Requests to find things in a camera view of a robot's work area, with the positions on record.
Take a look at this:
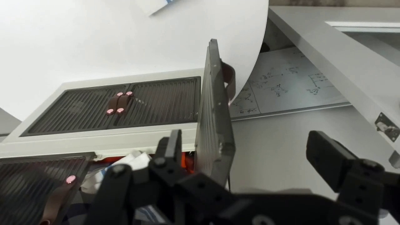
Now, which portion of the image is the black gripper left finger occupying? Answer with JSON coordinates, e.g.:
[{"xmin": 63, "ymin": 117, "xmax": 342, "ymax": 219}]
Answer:
[{"xmin": 86, "ymin": 129, "xmax": 231, "ymax": 225}]

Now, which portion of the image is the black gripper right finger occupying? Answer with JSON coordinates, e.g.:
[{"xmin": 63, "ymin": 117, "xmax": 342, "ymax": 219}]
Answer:
[{"xmin": 305, "ymin": 130, "xmax": 400, "ymax": 225}]

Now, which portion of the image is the white blue-striped towel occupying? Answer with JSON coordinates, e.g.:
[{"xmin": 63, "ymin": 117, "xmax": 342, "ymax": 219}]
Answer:
[
  {"xmin": 136, "ymin": 0, "xmax": 181, "ymax": 17},
  {"xmin": 80, "ymin": 150, "xmax": 156, "ymax": 197}
]

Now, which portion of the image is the metal door latch plate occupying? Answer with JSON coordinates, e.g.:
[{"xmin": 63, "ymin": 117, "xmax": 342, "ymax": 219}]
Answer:
[{"xmin": 372, "ymin": 111, "xmax": 400, "ymax": 144}]

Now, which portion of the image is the red orange item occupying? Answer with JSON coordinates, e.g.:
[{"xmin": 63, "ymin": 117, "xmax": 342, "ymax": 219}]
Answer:
[{"xmin": 180, "ymin": 151, "xmax": 197, "ymax": 175}]

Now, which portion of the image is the white room door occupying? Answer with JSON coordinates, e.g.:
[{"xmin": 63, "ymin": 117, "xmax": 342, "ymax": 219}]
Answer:
[{"xmin": 267, "ymin": 5, "xmax": 400, "ymax": 169}]

